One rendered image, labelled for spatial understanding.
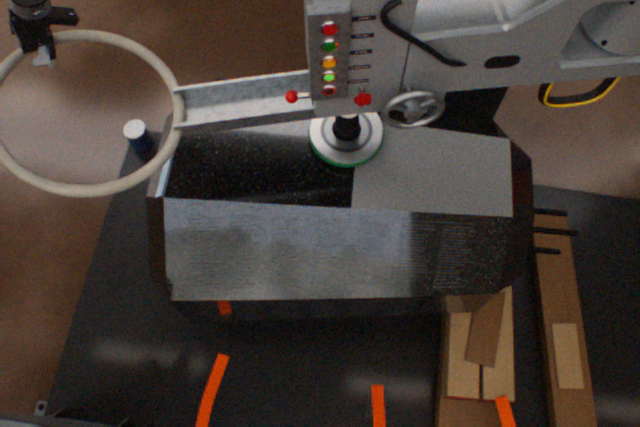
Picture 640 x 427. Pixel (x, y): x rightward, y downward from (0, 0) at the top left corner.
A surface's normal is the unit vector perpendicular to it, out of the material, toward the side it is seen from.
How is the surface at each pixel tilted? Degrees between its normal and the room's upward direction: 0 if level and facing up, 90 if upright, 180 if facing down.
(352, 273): 45
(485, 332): 0
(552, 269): 0
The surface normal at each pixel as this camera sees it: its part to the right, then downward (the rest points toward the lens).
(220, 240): -0.04, 0.34
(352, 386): 0.00, -0.42
